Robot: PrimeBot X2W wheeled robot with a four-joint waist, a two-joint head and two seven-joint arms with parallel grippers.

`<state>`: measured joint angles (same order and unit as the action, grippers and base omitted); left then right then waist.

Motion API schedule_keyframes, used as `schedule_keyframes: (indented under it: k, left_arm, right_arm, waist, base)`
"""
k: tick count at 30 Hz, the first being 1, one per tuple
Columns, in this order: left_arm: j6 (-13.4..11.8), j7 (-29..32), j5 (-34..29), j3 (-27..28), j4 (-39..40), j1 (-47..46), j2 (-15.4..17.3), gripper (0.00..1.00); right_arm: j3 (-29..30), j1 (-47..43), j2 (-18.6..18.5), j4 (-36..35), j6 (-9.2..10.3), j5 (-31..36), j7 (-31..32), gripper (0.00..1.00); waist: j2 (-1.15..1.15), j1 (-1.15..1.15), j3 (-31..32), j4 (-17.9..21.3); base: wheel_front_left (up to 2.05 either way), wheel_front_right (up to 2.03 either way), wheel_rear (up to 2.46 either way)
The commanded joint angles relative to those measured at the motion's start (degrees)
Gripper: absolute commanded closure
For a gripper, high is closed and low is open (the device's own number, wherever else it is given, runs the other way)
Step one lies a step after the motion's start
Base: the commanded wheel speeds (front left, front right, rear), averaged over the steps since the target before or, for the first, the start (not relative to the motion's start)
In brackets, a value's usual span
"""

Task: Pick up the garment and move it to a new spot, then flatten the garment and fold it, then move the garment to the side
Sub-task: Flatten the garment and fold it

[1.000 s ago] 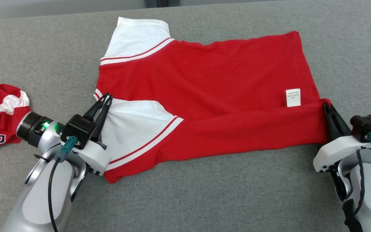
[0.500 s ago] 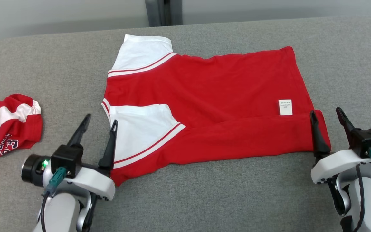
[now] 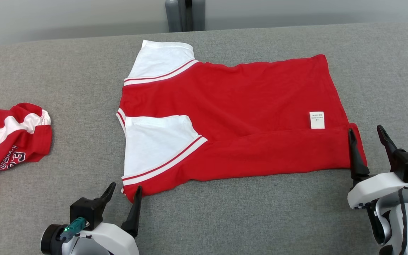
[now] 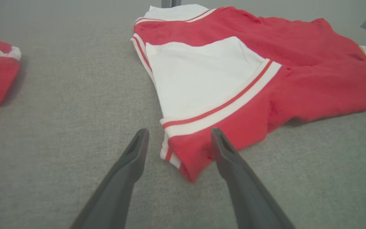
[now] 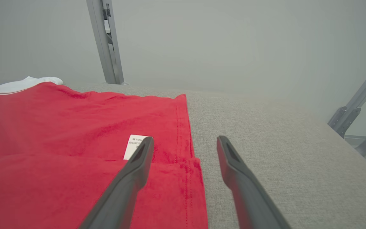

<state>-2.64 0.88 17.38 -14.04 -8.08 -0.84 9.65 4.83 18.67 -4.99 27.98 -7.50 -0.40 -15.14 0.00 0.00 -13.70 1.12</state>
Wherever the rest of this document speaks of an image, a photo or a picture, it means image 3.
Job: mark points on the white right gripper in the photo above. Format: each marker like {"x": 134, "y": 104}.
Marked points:
{"x": 374, "y": 187}

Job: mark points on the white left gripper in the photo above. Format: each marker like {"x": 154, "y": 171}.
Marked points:
{"x": 115, "y": 239}

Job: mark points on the red white jersey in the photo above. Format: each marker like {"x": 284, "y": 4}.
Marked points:
{"x": 16, "y": 138}

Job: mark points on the red white numbered t-shirt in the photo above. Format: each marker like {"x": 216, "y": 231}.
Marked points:
{"x": 246, "y": 106}

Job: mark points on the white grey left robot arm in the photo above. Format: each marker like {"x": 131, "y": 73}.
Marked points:
{"x": 87, "y": 248}

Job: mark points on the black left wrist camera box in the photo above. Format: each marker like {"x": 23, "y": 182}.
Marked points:
{"x": 85, "y": 210}

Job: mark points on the grey metal partition post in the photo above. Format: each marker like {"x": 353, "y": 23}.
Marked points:
{"x": 184, "y": 14}

